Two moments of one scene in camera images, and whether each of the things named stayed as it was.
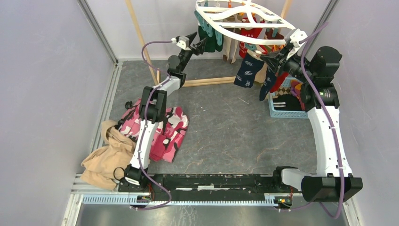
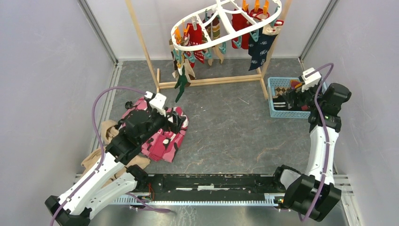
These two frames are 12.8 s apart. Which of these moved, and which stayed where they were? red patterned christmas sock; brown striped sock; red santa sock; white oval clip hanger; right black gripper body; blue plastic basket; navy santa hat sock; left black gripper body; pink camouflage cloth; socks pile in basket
Moved: navy santa hat sock; red patterned christmas sock; white oval clip hanger; right black gripper body; red santa sock; left black gripper body; brown striped sock
Stayed: blue plastic basket; pink camouflage cloth; socks pile in basket
